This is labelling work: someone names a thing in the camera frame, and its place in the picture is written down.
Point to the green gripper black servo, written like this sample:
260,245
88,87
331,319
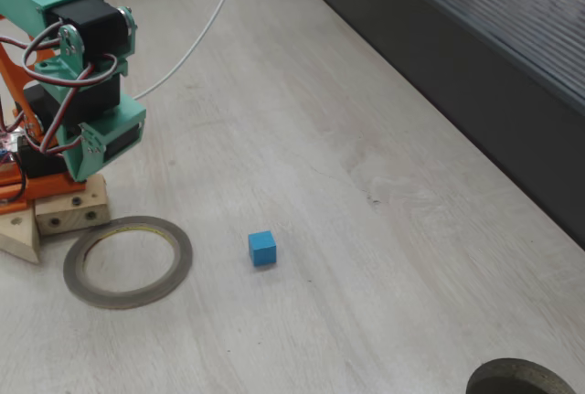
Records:
91,152

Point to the blue cube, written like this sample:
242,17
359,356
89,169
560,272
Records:
262,250

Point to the wooden base block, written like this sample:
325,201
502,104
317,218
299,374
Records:
68,218

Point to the ribbed glass desk partition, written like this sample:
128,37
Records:
457,69

